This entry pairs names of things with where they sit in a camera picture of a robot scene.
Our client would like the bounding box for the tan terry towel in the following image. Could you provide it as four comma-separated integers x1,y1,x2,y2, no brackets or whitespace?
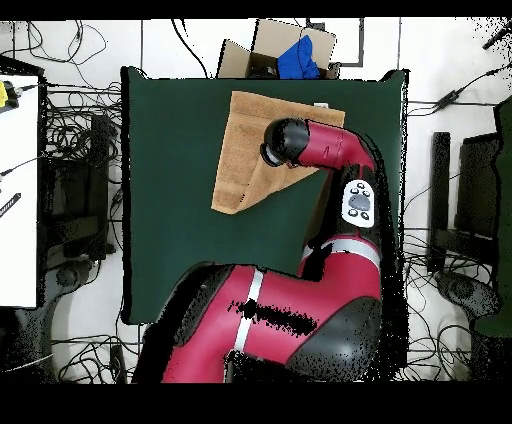
210,90,346,215

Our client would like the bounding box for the dark green table cloth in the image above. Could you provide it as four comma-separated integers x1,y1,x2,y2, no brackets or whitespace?
120,65,410,326

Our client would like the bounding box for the blue garment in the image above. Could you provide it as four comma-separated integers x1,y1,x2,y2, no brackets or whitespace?
276,34,321,80

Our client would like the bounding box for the open cardboard box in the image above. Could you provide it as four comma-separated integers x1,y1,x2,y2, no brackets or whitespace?
216,18,342,80

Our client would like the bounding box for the black equipment rack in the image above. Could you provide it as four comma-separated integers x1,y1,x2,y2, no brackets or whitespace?
41,113,115,261

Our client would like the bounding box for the black upright stand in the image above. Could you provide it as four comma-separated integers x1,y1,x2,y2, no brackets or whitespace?
426,131,451,273

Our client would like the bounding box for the black round floor foot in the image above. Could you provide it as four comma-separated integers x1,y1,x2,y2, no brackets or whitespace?
54,264,83,288

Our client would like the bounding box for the black power strip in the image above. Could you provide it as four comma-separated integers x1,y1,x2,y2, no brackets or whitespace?
109,344,127,384

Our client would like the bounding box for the dark grey chair base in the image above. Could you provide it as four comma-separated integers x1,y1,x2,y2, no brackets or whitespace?
435,271,501,321

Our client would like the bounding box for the white desk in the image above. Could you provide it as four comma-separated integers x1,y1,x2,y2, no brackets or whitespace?
0,73,41,309

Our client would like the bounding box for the black bar with white print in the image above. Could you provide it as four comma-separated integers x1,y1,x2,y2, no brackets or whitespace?
0,192,22,219

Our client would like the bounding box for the dark green draped cloth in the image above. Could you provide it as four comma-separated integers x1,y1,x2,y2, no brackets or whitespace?
473,95,512,337

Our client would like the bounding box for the thick black cable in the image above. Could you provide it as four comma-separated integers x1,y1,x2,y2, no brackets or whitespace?
170,18,210,79

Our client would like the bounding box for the black power adapter with cable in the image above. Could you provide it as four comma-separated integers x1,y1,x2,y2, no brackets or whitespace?
407,59,512,119

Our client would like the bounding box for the small black gadget with cable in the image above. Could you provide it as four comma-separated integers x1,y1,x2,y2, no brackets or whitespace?
2,81,21,110

